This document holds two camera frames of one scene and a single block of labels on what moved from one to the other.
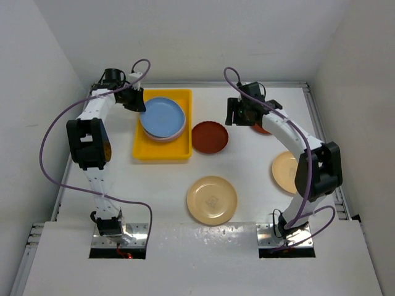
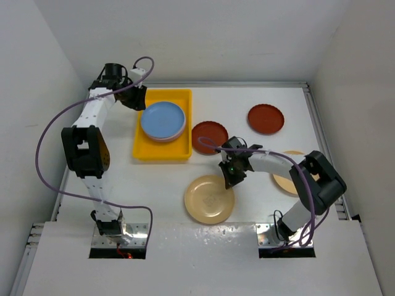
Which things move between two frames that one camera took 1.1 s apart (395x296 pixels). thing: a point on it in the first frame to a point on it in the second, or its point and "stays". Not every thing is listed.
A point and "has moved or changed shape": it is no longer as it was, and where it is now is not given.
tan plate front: (212, 200) stays
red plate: (210, 137) stays
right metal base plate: (266, 238) stays
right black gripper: (234, 103) to (231, 181)
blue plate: (163, 118) has moved or changed shape
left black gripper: (138, 104) stays
